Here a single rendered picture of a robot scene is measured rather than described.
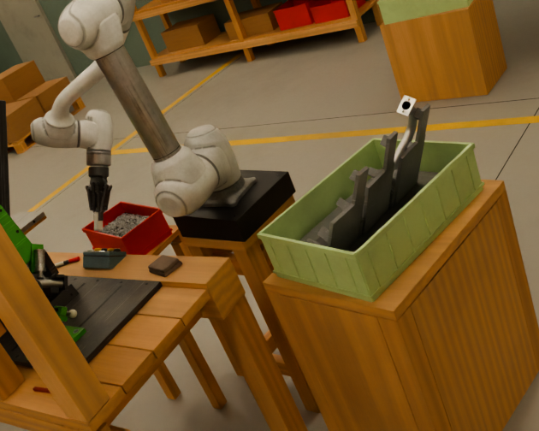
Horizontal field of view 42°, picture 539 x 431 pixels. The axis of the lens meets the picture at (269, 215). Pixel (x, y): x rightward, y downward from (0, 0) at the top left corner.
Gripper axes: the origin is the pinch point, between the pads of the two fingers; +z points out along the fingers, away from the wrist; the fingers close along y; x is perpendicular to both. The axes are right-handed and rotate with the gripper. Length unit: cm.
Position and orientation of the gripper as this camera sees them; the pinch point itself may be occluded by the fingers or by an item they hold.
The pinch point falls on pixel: (98, 221)
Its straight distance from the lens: 269.1
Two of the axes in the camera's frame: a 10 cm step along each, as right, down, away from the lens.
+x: -6.1, -0.2, -7.9
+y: -8.0, 0.1, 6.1
